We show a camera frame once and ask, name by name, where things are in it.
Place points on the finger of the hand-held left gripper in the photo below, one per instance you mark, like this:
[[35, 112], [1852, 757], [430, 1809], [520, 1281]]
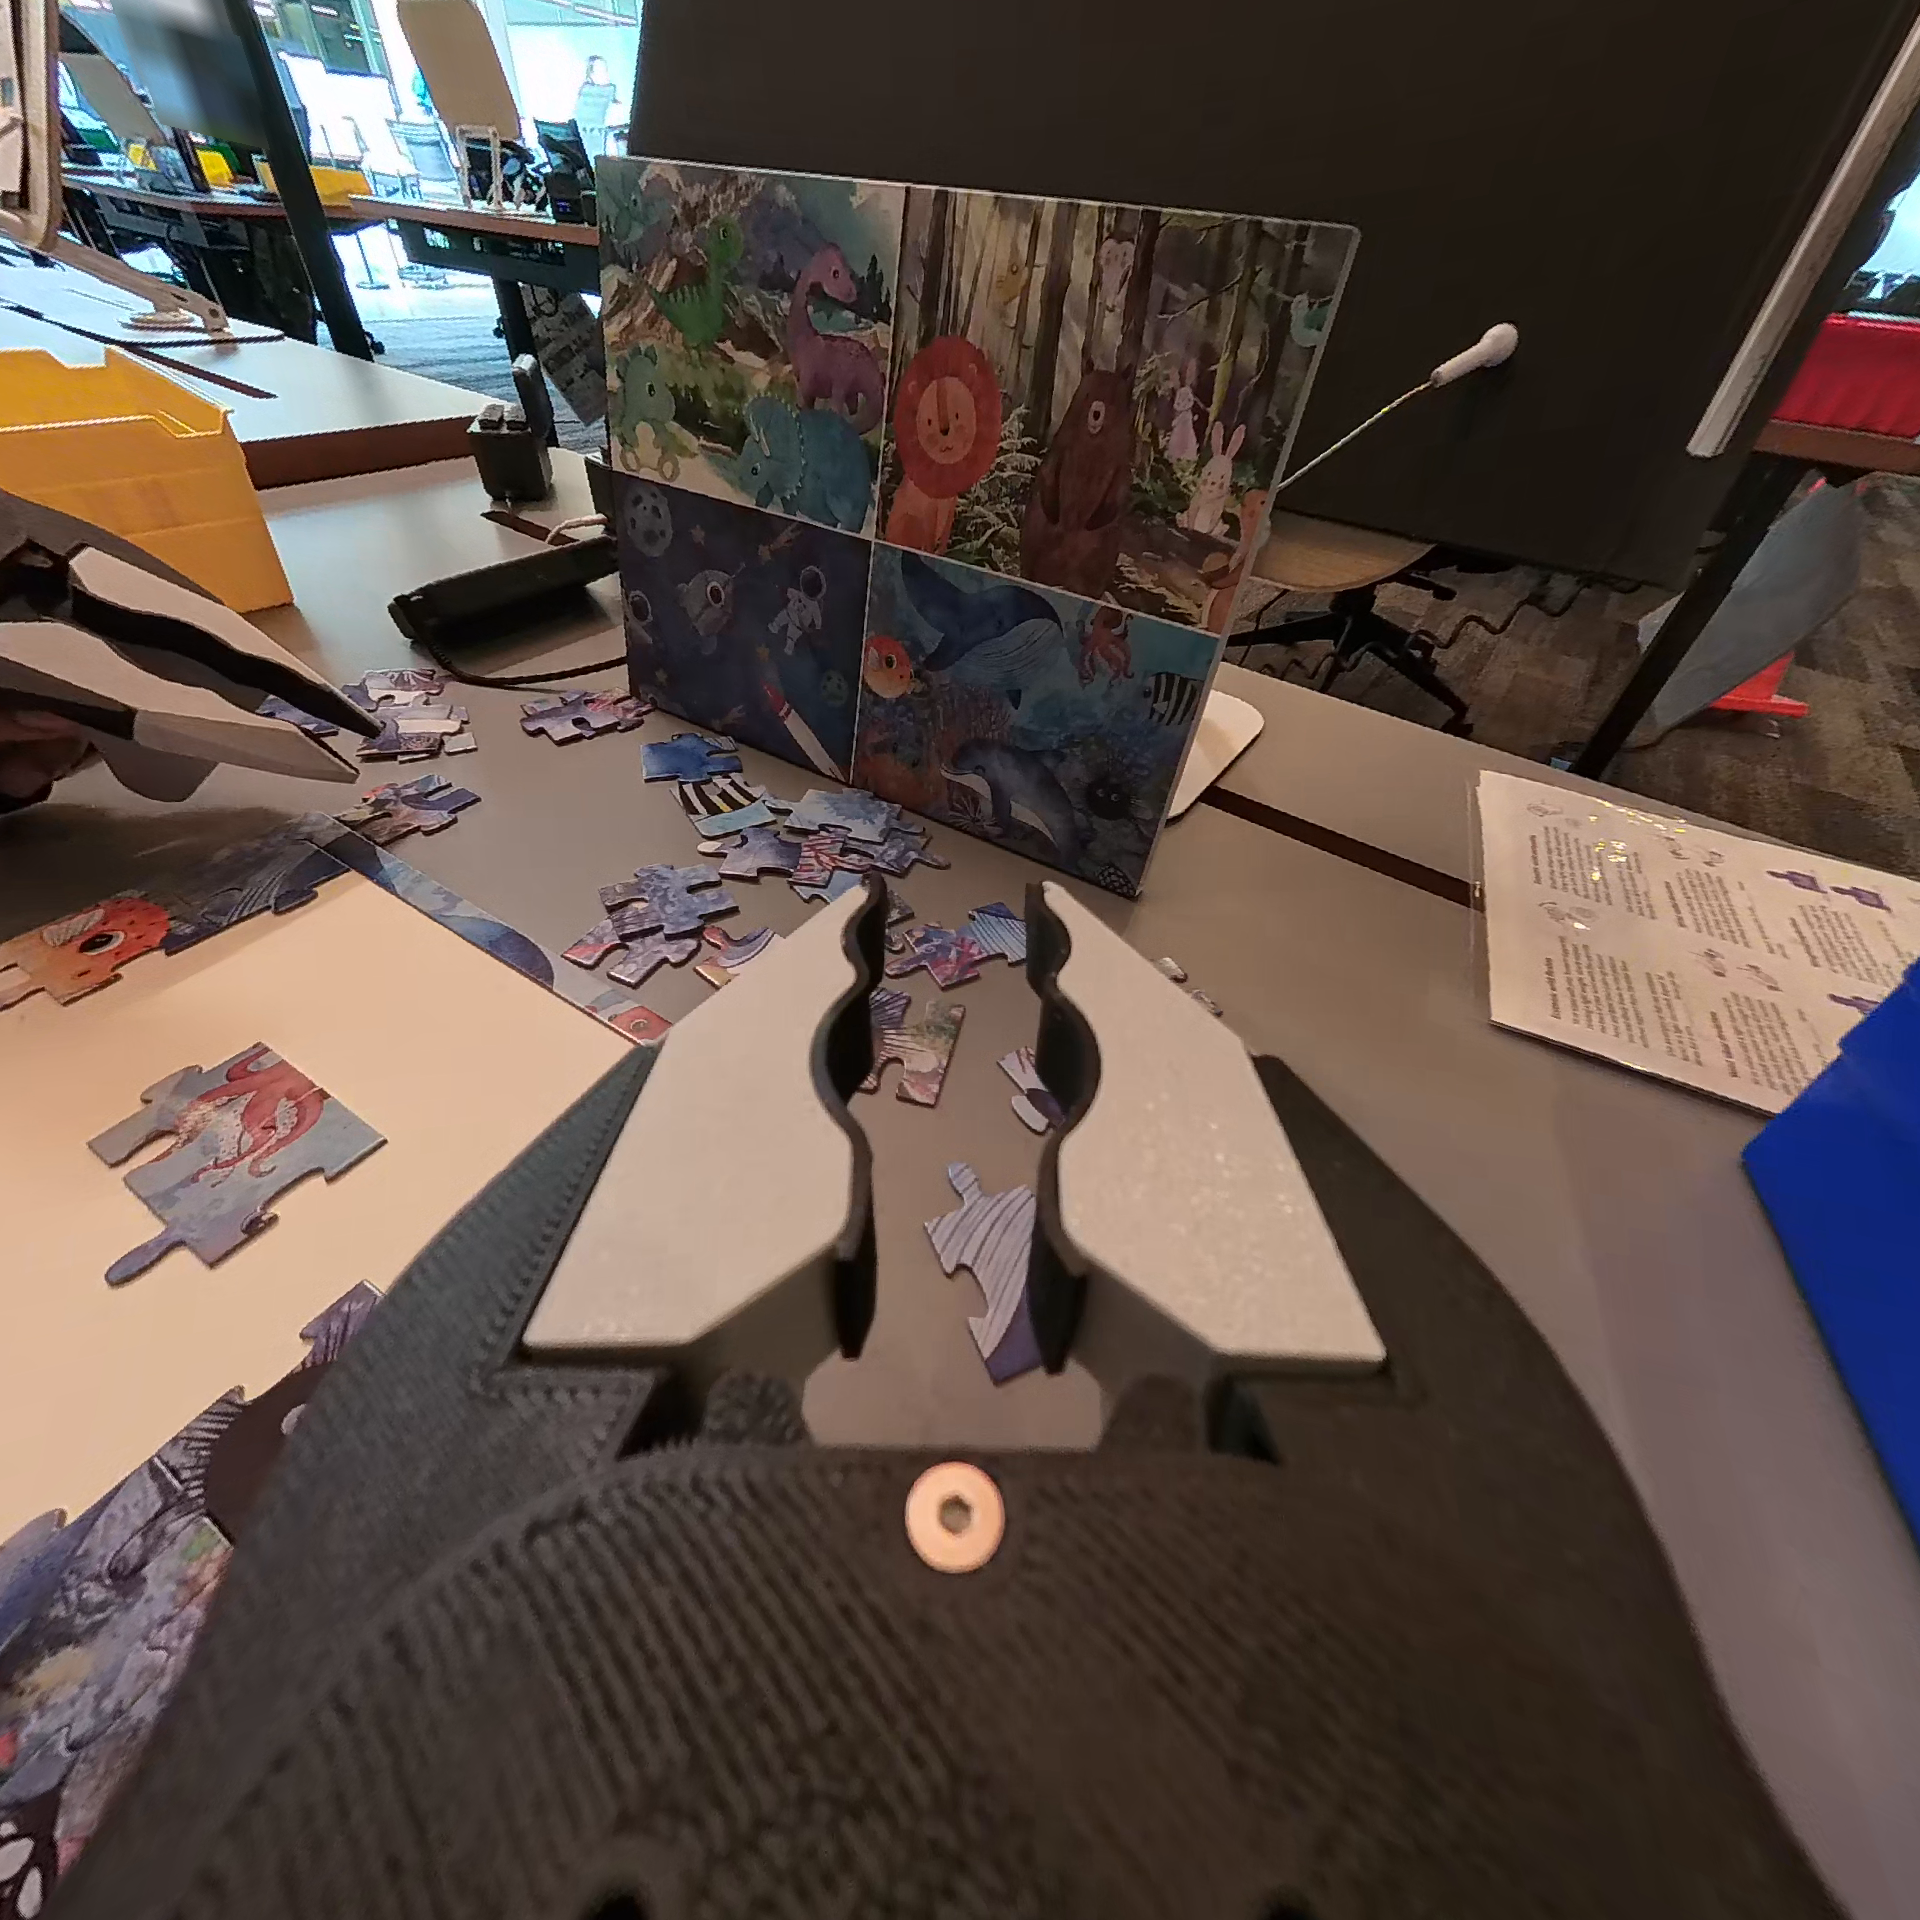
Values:
[[180, 720], [164, 577]]

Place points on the white tipped thin rod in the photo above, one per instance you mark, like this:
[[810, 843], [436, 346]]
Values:
[[1478, 352]]

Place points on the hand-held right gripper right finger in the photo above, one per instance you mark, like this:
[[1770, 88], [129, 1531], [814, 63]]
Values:
[[1214, 1201]]

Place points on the small black box device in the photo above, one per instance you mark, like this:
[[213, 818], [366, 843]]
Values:
[[510, 442]]

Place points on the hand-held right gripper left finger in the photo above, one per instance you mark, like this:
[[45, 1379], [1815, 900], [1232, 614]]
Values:
[[698, 1185]]

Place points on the neighbouring grey desk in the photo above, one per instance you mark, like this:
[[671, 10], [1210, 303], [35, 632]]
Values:
[[360, 405]]

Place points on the orange fish puzzle piece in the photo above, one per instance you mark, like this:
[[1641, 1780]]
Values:
[[90, 945]]

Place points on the pale striped puzzle piece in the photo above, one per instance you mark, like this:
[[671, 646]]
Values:
[[982, 1259]]

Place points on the scattered heap of loose jigsaw bits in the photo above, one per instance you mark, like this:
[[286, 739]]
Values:
[[659, 915]]

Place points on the white flat stand base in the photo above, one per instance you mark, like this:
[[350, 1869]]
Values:
[[1218, 743]]

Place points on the sleeved instruction sheet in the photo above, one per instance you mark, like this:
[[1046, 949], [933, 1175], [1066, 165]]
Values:
[[1664, 931]]

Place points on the sea print puzzle frame tray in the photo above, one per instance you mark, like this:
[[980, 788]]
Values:
[[450, 1080]]

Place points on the yellow plastic bin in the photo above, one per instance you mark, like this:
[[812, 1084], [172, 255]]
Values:
[[135, 466]]

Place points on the black fish puzzle piece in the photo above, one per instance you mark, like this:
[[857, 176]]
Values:
[[254, 1447]]

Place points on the red octopus puzzle piece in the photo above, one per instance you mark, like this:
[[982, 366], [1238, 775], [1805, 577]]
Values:
[[262, 1207], [196, 1103]]

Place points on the blue plastic box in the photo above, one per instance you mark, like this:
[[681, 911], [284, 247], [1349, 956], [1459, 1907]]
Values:
[[1852, 1201]]

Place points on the black flat device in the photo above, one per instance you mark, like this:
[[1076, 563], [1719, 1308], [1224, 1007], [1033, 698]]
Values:
[[503, 589]]

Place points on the white board frame bar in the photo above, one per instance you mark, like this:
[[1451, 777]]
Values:
[[1799, 255]]

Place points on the black partition panel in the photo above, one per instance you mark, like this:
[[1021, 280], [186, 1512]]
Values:
[[1500, 180]]

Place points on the purple coral puzzle piece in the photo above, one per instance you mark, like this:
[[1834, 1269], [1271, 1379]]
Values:
[[106, 1619]]

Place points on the dark blue whale puzzle piece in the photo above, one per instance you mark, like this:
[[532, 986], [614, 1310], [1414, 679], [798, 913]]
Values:
[[270, 884]]

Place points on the red plastic crate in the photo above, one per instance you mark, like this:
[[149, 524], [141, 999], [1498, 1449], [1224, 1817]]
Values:
[[1860, 368]]

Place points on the tan seat office chair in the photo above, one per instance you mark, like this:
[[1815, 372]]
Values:
[[1336, 563]]

